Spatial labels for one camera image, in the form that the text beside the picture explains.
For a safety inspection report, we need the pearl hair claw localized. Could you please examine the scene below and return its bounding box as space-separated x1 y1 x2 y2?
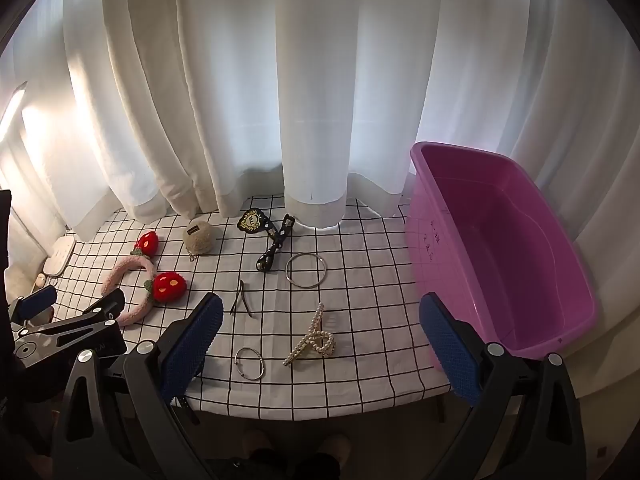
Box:
282 302 337 367

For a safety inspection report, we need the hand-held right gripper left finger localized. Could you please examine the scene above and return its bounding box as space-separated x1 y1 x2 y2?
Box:
52 292 224 480

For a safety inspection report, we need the large silver bangle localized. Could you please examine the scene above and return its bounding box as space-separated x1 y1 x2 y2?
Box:
285 253 329 289

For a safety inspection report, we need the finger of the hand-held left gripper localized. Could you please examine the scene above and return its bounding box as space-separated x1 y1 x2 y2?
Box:
12 288 126 361
7 285 58 328

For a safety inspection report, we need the beige fluffy pompom hair clip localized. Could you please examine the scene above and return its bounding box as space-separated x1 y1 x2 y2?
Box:
182 219 224 262

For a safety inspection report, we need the long black hair clip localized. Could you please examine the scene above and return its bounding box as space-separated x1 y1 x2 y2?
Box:
256 213 296 273

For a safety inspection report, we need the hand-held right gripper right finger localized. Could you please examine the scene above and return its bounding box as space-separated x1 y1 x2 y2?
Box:
419 292 587 480

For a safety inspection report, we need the black grid white tablecloth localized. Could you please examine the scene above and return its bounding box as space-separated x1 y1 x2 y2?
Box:
50 197 453 421

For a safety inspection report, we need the black heart hair clip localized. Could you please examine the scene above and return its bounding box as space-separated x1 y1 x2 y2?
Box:
236 208 273 235

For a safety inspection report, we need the pink strawberry headband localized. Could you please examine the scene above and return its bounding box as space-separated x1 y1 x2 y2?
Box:
101 231 189 327

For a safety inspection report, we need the dark hair tie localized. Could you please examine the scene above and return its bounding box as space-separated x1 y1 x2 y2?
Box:
229 280 255 319

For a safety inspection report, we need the purple plastic bin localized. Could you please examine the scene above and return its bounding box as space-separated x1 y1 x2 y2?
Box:
404 141 600 360

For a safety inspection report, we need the white curtain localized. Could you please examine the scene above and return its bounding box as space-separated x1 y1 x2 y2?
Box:
0 0 640 241

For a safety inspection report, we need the small silver ring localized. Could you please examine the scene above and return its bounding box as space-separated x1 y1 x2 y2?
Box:
234 347 266 381

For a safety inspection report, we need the white power strip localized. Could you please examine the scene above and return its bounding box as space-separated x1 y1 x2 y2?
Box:
42 236 77 277

